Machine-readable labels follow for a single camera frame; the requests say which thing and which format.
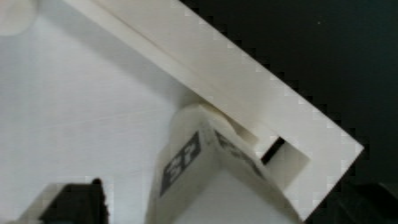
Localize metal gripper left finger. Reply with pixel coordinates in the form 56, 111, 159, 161
18, 178, 111, 224

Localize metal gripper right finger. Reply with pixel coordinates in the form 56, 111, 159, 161
322, 181, 398, 224

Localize white square table top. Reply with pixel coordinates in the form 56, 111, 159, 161
0, 0, 363, 224

